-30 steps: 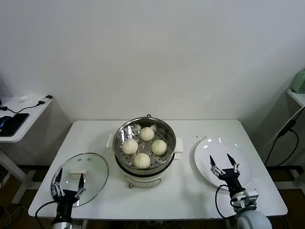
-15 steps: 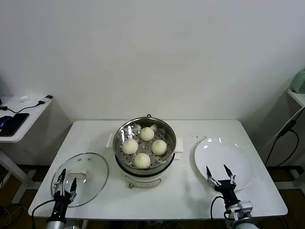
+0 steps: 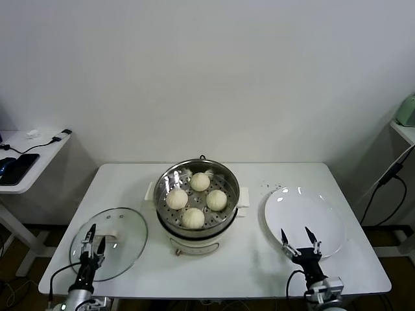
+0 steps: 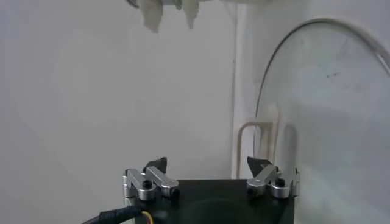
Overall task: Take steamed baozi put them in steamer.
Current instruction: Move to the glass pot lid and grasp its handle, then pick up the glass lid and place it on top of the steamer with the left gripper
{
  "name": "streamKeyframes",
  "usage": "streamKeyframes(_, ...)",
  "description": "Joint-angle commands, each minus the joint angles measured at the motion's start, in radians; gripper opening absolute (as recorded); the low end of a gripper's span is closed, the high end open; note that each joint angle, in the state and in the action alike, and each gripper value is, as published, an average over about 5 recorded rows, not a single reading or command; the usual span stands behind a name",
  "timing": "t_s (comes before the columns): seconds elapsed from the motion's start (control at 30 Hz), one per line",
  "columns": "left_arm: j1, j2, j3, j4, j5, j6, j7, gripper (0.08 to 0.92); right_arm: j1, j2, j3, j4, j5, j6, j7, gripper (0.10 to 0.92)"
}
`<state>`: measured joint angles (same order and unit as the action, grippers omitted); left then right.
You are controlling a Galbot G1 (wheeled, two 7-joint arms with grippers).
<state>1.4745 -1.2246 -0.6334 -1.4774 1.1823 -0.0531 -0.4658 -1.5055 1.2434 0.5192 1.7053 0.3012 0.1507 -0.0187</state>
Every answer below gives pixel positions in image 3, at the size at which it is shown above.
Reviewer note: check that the pale green appliance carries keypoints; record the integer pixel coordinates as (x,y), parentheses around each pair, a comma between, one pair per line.
(408,111)

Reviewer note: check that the white shelf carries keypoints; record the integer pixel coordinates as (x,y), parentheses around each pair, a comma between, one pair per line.
(405,131)

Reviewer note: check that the steel steamer basket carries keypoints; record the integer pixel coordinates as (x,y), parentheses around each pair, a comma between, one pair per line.
(227,181)

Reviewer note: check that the small white case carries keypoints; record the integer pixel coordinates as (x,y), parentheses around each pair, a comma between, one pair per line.
(33,133)

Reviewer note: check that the black smartphone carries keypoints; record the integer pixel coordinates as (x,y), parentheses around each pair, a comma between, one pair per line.
(19,168)

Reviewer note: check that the white side desk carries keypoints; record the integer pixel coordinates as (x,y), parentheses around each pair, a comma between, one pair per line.
(45,152)

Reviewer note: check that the white round plate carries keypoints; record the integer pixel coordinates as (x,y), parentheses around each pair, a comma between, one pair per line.
(304,214)

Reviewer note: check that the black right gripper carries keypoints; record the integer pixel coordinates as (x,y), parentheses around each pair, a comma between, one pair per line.
(309,264)

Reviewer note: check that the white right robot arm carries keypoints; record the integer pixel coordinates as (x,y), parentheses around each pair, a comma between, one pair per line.
(319,291)

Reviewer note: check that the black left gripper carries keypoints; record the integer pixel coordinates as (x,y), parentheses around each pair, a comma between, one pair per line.
(86,273)

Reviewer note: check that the blue computer mouse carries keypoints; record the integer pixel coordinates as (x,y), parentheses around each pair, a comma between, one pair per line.
(7,164)

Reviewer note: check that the white steamed baozi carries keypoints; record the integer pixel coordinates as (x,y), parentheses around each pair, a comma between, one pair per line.
(176,198)
(216,200)
(193,218)
(199,181)

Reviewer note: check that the dark crumbs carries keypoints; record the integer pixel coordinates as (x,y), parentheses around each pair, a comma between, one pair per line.
(270,185)

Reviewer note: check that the white electric cooker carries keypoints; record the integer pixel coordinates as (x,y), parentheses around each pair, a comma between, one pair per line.
(194,244)

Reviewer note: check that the glass pot lid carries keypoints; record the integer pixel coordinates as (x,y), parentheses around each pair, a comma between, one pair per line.
(123,226)

